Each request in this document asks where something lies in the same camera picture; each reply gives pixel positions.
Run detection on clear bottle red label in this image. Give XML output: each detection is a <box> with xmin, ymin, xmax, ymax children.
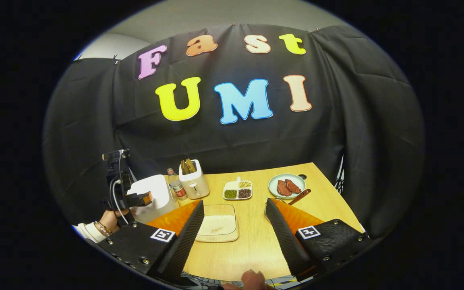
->
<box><xmin>167</xmin><ymin>168</ymin><xmax>189</xmax><ymax>201</ymax></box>

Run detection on clear tray of rice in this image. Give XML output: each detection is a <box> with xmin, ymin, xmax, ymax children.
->
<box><xmin>195</xmin><ymin>204</ymin><xmax>240</xmax><ymax>243</ymax></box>

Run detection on white hanging cables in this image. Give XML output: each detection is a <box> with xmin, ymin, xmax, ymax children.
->
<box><xmin>335</xmin><ymin>155</ymin><xmax>346</xmax><ymax>195</ymax></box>

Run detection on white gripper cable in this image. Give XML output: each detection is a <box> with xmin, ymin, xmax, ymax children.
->
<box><xmin>111</xmin><ymin>151</ymin><xmax>130</xmax><ymax>224</ymax></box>

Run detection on pale green plate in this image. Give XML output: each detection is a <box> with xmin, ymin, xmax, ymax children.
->
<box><xmin>268</xmin><ymin>174</ymin><xmax>306</xmax><ymax>199</ymax></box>

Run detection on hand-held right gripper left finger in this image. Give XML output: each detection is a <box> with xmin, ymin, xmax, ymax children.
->
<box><xmin>97</xmin><ymin>200</ymin><xmax>205</xmax><ymax>284</ymax></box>

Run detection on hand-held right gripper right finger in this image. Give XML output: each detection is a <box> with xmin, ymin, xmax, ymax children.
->
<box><xmin>265</xmin><ymin>197</ymin><xmax>372</xmax><ymax>282</ymax></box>

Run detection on white divided bean dish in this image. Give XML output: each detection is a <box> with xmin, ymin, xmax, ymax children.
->
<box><xmin>222</xmin><ymin>177</ymin><xmax>253</xmax><ymax>201</ymax></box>

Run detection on black backdrop cloth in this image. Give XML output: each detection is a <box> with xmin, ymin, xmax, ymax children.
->
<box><xmin>43</xmin><ymin>23</ymin><xmax>425</xmax><ymax>238</ymax></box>

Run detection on white rice cooker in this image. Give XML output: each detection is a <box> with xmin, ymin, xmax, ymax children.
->
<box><xmin>127</xmin><ymin>174</ymin><xmax>179</xmax><ymax>224</ymax></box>

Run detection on white toaster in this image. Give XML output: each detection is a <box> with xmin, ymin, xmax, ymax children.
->
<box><xmin>179</xmin><ymin>159</ymin><xmax>210</xmax><ymax>200</ymax></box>

